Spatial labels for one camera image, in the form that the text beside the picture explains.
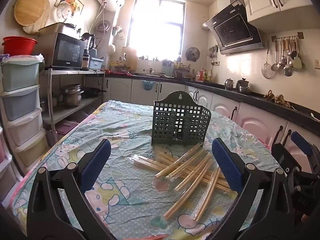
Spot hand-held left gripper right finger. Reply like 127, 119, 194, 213
211, 137, 295, 240

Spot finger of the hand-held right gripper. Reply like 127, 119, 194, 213
271, 142, 302, 174
291, 132, 320, 160

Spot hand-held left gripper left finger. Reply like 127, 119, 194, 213
26, 139, 112, 240

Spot bunch of bamboo chopsticks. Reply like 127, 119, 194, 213
131, 142, 232, 222

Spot green plastic utensil holder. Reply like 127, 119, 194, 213
151, 91, 212, 148

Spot small hanging utensils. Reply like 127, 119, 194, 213
209, 45, 219, 64

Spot pink storage box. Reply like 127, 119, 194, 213
55, 120, 83, 135

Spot dried ginger roots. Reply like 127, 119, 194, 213
265, 90, 292, 108

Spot cartoon cat printed tablecloth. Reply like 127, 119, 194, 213
11, 100, 283, 240

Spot black kitchen countertop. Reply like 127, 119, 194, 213
105, 71, 320, 130

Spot black frying pan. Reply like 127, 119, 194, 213
81, 87, 107, 98

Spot stacked steel cooking pots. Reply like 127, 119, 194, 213
60, 84, 84, 107

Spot pale green spatula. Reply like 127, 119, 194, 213
293, 37, 303, 70

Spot white base cabinets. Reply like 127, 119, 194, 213
104, 77, 320, 174

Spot steel slotted ladle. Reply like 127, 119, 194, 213
271, 39, 280, 72

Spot steel kettles on counter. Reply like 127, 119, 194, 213
236, 78, 251, 93

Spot steel spoon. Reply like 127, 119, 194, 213
279, 38, 288, 68

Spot black spoon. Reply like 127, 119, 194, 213
290, 37, 298, 58

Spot pink plastic drawer tower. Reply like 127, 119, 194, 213
0, 126, 19, 202

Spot metal shelf rack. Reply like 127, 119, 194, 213
40, 69, 107, 145

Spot pastel plastic drawer tower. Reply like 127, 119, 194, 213
0, 54, 49, 168

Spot blue plastic box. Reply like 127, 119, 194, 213
89, 57, 105, 71

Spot black dish rack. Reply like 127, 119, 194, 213
174, 64, 192, 79

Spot wooden cutting board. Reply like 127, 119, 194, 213
122, 46, 137, 72

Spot teal knife block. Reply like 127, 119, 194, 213
162, 60, 174, 77

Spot black microwave oven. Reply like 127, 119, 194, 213
37, 32, 87, 70

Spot black blender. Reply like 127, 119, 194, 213
80, 33, 96, 71

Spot black range hood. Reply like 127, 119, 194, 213
202, 0, 265, 55

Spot red plastic basin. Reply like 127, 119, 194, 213
2, 36, 38, 56

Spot metal tray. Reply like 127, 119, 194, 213
38, 22, 75, 35

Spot kitchen window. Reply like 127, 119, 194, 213
126, 0, 187, 60

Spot round straw mat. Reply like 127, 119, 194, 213
22, 0, 52, 34

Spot white plastic cover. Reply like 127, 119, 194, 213
56, 1, 75, 23

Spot round bamboo tray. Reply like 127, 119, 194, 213
14, 0, 47, 27

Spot wire skimmer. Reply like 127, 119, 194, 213
262, 41, 273, 79

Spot metal utensil rail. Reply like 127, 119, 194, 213
272, 32, 304, 42

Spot small wall fan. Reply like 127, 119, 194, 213
185, 47, 200, 62

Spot wall-mounted utensil cup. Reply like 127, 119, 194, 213
112, 25, 124, 39

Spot coiled hose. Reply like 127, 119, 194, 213
95, 20, 112, 39

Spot fruit wall poster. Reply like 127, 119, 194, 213
61, 0, 84, 12

